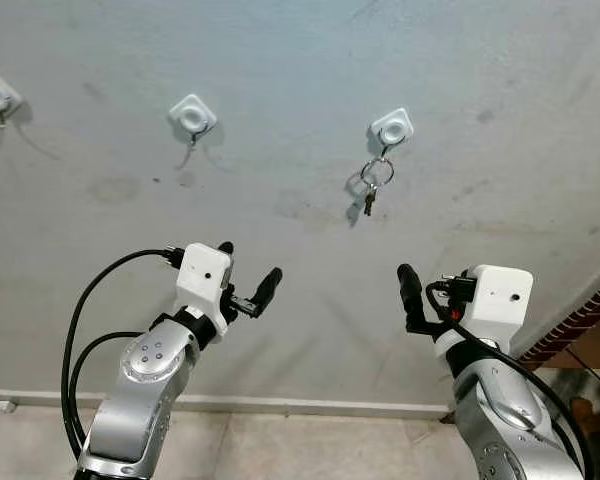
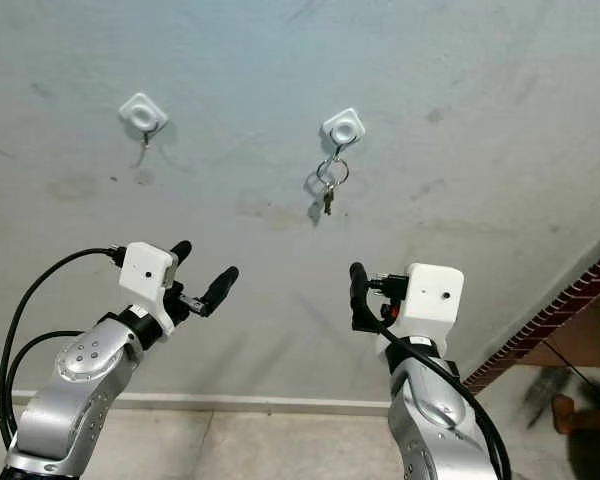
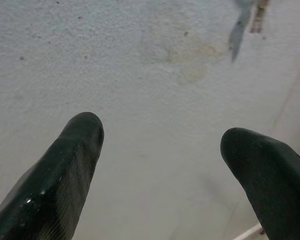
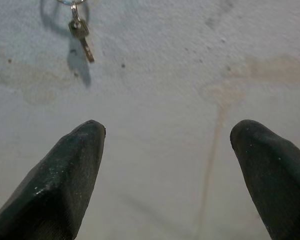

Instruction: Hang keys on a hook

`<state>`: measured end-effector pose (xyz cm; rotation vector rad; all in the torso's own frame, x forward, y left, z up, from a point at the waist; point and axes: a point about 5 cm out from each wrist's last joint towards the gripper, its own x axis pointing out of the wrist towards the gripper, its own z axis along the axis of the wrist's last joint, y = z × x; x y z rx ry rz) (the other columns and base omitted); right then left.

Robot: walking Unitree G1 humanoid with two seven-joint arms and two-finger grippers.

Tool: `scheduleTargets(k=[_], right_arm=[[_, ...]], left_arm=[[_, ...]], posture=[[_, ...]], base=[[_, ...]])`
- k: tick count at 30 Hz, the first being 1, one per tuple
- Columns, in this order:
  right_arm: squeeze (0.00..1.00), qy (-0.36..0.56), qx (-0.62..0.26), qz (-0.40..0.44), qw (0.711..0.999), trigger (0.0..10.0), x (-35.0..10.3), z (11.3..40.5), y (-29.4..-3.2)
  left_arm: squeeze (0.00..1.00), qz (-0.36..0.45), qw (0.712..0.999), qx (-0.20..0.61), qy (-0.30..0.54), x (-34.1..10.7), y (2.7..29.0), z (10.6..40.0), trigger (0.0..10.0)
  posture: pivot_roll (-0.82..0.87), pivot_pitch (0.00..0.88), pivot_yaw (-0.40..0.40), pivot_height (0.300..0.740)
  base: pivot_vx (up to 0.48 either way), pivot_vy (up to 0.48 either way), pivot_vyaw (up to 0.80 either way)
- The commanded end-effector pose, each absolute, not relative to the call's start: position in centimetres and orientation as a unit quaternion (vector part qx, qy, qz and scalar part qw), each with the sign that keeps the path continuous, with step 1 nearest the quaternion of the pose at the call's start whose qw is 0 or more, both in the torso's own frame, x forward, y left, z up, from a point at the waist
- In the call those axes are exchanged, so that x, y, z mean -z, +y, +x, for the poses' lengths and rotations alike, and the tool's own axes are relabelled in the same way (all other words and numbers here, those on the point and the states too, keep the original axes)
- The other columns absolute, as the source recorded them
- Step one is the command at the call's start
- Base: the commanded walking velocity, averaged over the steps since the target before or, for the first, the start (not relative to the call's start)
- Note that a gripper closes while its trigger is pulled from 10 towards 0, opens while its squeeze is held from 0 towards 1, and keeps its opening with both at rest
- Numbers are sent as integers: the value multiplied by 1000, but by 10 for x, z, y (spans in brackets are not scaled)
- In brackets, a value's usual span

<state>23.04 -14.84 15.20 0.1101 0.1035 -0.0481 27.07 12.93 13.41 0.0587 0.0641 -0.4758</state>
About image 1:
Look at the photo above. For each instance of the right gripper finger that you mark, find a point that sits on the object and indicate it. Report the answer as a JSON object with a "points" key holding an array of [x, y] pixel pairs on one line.
{"points": [[411, 290]]}

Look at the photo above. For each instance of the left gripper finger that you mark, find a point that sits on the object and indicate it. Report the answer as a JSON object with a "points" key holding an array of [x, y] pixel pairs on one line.
{"points": [[268, 285], [226, 248]]}

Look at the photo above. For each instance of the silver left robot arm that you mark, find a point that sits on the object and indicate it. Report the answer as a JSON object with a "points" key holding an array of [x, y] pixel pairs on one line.
{"points": [[140, 400]]}

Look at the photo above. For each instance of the brown wooden furniture leg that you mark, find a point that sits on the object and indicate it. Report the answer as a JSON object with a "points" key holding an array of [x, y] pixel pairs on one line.
{"points": [[582, 412]]}

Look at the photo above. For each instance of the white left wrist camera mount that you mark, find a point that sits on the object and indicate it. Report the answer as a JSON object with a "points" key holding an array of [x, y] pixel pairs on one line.
{"points": [[202, 275]]}

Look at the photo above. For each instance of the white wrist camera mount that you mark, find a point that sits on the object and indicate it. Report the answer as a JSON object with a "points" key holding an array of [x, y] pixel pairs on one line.
{"points": [[202, 275], [500, 300]]}

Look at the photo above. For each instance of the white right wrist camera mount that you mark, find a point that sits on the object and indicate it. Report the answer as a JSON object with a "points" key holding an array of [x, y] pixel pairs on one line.
{"points": [[500, 300]]}

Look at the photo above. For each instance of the dark red tiled door frame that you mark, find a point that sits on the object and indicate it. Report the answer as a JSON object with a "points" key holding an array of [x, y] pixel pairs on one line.
{"points": [[580, 320]]}

